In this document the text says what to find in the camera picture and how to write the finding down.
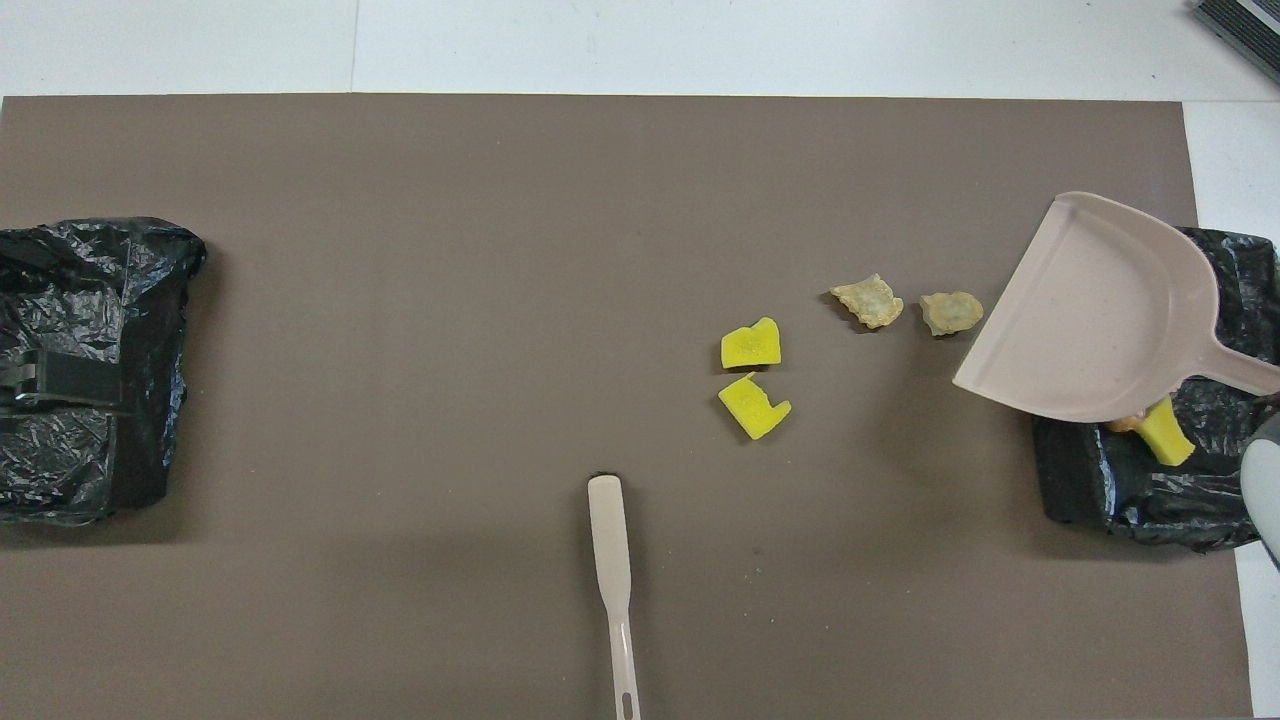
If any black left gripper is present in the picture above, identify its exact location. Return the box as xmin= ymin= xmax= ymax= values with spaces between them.
xmin=0 ymin=350 xmax=131 ymax=416

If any beige hand brush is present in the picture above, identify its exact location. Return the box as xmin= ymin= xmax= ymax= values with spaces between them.
xmin=587 ymin=474 xmax=643 ymax=720

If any notched yellow sponge piece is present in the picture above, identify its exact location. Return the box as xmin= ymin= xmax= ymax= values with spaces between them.
xmin=717 ymin=372 xmax=792 ymax=442

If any jagged beige sponge scrap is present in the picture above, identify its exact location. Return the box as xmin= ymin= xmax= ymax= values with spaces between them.
xmin=830 ymin=273 xmax=905 ymax=330

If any rounded beige sponge scrap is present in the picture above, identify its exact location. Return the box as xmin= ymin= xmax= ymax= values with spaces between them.
xmin=919 ymin=291 xmax=985 ymax=338

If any beige plastic dustpan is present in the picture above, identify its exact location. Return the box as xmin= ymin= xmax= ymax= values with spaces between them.
xmin=952 ymin=191 xmax=1280 ymax=424

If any green and yellow sponge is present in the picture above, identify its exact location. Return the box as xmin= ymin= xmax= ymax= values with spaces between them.
xmin=1140 ymin=397 xmax=1197 ymax=468

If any black bag lined trash bin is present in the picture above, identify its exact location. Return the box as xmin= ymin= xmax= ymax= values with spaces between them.
xmin=0 ymin=217 xmax=208 ymax=528
xmin=1030 ymin=225 xmax=1280 ymax=553

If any brown table mat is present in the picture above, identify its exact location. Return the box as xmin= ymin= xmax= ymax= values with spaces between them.
xmin=0 ymin=94 xmax=1253 ymax=720

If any grey ribbed panel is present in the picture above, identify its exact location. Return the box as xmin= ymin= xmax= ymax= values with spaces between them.
xmin=1192 ymin=0 xmax=1280 ymax=86

